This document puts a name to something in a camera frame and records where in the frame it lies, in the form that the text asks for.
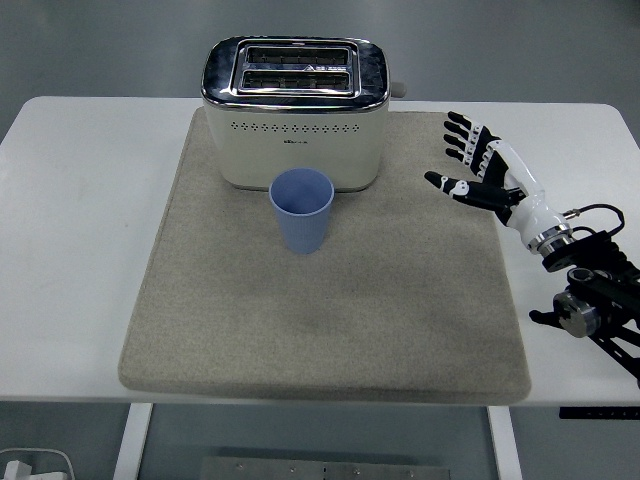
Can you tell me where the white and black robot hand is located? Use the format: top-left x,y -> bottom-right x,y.
424,110 -> 566,250

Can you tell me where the blue plastic cup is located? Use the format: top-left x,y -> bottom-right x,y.
268,168 -> 335,256

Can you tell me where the black table control panel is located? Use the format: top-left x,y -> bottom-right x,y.
558,406 -> 640,420

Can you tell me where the cream and chrome toaster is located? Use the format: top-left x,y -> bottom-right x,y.
200,35 -> 408,194

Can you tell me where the white table leg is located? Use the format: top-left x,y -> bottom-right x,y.
112,402 -> 154,480
487,405 -> 524,480

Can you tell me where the beige fabric mat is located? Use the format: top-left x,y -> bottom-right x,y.
117,108 -> 533,404

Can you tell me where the white power strip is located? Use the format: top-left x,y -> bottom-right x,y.
0,447 -> 76,480

